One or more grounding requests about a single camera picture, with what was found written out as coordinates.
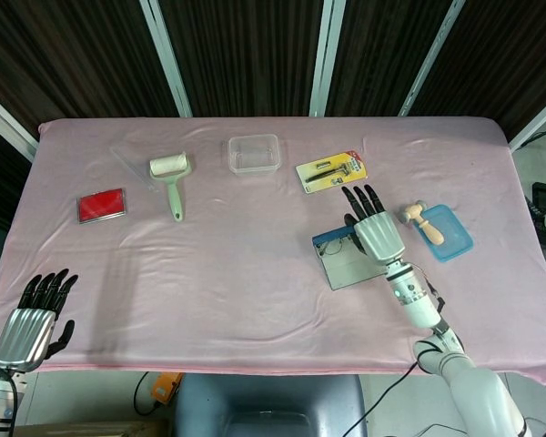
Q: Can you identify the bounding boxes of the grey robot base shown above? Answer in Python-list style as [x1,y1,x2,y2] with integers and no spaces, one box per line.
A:
[172,373,369,437]

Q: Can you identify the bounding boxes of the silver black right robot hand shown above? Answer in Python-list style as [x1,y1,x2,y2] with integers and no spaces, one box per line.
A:
[341,184,406,265]

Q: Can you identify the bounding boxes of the dark blue glasses case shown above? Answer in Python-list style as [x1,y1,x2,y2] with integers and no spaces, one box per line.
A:
[312,225,392,291]

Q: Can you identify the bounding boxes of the white metal post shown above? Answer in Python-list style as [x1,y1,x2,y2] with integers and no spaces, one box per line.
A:
[139,0,193,118]
[0,86,40,163]
[308,0,347,117]
[398,0,466,117]
[509,88,546,151]

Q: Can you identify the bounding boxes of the green lint roller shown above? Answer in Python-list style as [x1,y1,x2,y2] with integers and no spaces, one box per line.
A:
[148,153,196,223]

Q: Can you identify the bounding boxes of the clear plastic food container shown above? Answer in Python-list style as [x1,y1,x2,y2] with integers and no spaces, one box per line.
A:
[227,133,281,177]

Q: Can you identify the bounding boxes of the light blue tray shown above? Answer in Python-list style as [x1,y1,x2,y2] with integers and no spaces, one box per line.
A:
[417,203,477,263]

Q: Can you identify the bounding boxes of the red stamp ink pad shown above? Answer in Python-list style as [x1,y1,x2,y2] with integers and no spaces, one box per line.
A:
[76,188,127,225]

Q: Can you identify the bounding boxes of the orange plastic device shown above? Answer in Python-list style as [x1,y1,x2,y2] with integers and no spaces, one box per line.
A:
[152,371,186,404]

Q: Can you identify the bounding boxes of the pink tablecloth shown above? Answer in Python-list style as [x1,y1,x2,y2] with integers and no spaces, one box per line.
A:
[0,117,546,391]

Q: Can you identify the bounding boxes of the razor in yellow blister pack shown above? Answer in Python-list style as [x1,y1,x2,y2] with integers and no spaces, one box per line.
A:
[295,149,369,196]

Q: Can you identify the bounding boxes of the black cable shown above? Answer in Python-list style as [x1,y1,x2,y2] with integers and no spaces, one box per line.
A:
[345,359,424,432]
[133,371,165,416]

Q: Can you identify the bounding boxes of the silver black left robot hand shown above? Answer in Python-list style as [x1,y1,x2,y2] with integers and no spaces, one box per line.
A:
[0,269,79,374]

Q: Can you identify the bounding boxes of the thin metal-frame eyeglasses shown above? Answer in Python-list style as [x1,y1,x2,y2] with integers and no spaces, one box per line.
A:
[316,239,360,259]

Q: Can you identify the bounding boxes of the wooden massage hammer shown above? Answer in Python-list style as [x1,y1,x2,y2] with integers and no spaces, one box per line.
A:
[399,199,446,246]

